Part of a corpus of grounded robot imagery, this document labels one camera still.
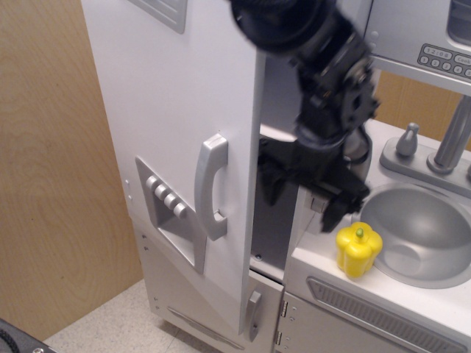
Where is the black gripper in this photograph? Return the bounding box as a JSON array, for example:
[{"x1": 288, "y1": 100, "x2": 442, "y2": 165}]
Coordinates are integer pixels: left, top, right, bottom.
[{"x1": 258, "y1": 138, "x2": 363, "y2": 232}]

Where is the silver fridge door handle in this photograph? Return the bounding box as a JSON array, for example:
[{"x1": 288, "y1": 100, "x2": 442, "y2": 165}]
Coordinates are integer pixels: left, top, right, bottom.
[{"x1": 194, "y1": 134, "x2": 228, "y2": 241}]

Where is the white toy fridge door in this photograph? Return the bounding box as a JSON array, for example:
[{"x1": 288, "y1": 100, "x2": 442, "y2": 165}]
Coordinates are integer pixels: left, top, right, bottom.
[{"x1": 82, "y1": 1, "x2": 263, "y2": 333}]

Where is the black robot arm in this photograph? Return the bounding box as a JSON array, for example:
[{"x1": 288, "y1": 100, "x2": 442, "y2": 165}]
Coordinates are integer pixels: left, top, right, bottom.
[{"x1": 231, "y1": 1, "x2": 379, "y2": 232}]

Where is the grey toy telephone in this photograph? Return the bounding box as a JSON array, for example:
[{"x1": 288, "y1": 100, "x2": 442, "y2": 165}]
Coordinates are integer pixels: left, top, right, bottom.
[{"x1": 307, "y1": 128, "x2": 373, "y2": 214}]

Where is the yellow toy bell pepper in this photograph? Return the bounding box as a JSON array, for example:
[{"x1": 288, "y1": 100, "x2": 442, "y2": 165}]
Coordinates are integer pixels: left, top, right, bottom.
[{"x1": 336, "y1": 221, "x2": 383, "y2": 278}]

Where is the white toy kitchen cabinet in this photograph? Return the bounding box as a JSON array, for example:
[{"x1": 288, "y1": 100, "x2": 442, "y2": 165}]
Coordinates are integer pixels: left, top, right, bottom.
[{"x1": 249, "y1": 0, "x2": 471, "y2": 353}]

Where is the silver ice dispenser panel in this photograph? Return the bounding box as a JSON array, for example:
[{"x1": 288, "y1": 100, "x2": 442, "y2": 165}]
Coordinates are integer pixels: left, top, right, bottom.
[{"x1": 135, "y1": 157, "x2": 207, "y2": 274}]

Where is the silver toy sink basin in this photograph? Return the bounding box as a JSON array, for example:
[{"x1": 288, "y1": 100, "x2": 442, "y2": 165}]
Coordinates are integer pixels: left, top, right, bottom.
[{"x1": 352, "y1": 184, "x2": 470, "y2": 289}]

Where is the silver toy faucet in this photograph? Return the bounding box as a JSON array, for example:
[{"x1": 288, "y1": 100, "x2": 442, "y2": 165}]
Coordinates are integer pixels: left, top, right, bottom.
[{"x1": 380, "y1": 96, "x2": 470, "y2": 198}]

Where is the silver oven vent panel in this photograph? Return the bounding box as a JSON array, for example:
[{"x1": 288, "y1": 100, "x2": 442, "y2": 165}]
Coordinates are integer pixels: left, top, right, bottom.
[{"x1": 306, "y1": 277, "x2": 469, "y2": 352}]

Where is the white lower freezer door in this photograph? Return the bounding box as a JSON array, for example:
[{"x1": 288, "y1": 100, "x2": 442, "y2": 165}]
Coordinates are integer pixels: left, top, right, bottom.
[{"x1": 133, "y1": 225, "x2": 284, "y2": 352}]

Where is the toy microwave with keypad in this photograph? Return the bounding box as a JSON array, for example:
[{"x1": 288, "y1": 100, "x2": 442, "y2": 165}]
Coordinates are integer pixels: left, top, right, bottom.
[{"x1": 364, "y1": 0, "x2": 470, "y2": 96}]

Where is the black case corner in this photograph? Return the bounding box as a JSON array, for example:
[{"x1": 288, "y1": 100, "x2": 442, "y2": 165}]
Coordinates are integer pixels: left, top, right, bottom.
[{"x1": 1, "y1": 319, "x2": 56, "y2": 353}]

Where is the silver freezer door handle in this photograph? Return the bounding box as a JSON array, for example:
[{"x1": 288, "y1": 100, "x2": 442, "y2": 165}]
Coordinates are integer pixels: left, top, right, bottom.
[{"x1": 244, "y1": 290, "x2": 262, "y2": 342}]

